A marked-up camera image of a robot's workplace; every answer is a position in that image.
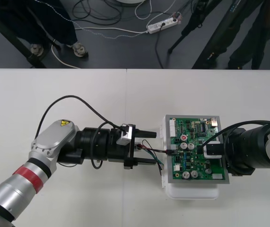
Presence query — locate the cable bundle with metal plug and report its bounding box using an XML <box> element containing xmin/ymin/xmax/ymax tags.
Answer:
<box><xmin>134</xmin><ymin>139</ymin><xmax>177</xmax><ymax>176</ymax></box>

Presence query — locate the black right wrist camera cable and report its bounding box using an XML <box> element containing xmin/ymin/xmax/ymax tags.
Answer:
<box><xmin>197</xmin><ymin>120</ymin><xmax>270</xmax><ymax>175</ymax></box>

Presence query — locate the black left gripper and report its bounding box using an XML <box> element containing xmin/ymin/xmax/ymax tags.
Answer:
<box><xmin>107</xmin><ymin>127</ymin><xmax>157</xmax><ymax>170</ymax></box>

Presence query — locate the white power strip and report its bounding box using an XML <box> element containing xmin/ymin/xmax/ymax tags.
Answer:
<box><xmin>147</xmin><ymin>16</ymin><xmax>182</xmax><ymax>34</ymax></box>

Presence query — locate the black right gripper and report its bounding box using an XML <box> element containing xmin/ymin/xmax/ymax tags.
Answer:
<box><xmin>223</xmin><ymin>128</ymin><xmax>255</xmax><ymax>177</ymax></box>

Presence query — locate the green circuit board grey frame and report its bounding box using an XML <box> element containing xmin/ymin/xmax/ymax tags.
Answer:
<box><xmin>165</xmin><ymin>114</ymin><xmax>231</xmax><ymax>185</ymax></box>

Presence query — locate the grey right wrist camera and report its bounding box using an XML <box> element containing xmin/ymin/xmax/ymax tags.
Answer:
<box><xmin>203</xmin><ymin>140</ymin><xmax>225</xmax><ymax>162</ymax></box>

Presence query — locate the white floor cable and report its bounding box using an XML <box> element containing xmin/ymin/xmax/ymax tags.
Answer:
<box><xmin>51</xmin><ymin>26</ymin><xmax>149</xmax><ymax>69</ymax></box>

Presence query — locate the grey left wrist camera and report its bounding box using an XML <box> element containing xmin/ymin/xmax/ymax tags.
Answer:
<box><xmin>116</xmin><ymin>123</ymin><xmax>135</xmax><ymax>145</ymax></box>

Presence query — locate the person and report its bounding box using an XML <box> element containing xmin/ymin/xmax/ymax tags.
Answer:
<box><xmin>0</xmin><ymin>0</ymin><xmax>89</xmax><ymax>59</ymax></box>

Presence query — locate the black left wrist camera cable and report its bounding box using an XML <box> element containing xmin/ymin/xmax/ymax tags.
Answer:
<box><xmin>34</xmin><ymin>95</ymin><xmax>129</xmax><ymax>170</ymax></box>

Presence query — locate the black floor cable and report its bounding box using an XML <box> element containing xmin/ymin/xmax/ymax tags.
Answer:
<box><xmin>154</xmin><ymin>22</ymin><xmax>166</xmax><ymax>69</ymax></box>

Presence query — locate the black diagonal stand leg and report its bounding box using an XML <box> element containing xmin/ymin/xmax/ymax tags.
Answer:
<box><xmin>0</xmin><ymin>0</ymin><xmax>47</xmax><ymax>69</ymax></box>
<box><xmin>191</xmin><ymin>0</ymin><xmax>246</xmax><ymax>70</ymax></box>

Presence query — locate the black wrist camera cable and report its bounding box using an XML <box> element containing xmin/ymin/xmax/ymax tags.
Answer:
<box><xmin>197</xmin><ymin>120</ymin><xmax>270</xmax><ymax>175</ymax></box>
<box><xmin>34</xmin><ymin>95</ymin><xmax>129</xmax><ymax>170</ymax></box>

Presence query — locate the black tripod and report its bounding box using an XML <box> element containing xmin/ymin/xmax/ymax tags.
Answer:
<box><xmin>167</xmin><ymin>0</ymin><xmax>212</xmax><ymax>54</ymax></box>

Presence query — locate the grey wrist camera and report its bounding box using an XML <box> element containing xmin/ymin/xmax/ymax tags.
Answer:
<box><xmin>203</xmin><ymin>140</ymin><xmax>225</xmax><ymax>162</ymax></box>
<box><xmin>116</xmin><ymin>123</ymin><xmax>135</xmax><ymax>145</ymax></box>

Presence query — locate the white round base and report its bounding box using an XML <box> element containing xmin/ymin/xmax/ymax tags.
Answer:
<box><xmin>115</xmin><ymin>0</ymin><xmax>147</xmax><ymax>5</ymax></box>

